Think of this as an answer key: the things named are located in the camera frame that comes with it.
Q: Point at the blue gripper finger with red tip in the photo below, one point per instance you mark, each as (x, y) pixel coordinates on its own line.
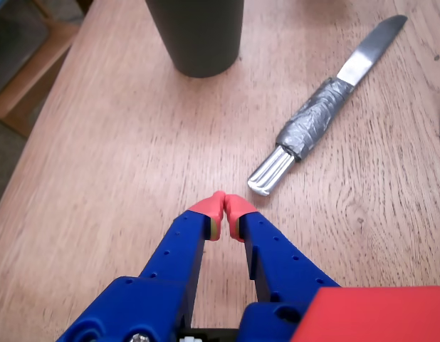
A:
(170, 256)
(277, 256)

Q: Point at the wooden bench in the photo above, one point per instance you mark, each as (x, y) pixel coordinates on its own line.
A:
(27, 92)

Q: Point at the gray tall cup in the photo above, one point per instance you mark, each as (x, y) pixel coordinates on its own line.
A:
(198, 35)

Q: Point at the red camera mount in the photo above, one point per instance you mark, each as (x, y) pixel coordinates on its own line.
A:
(376, 317)

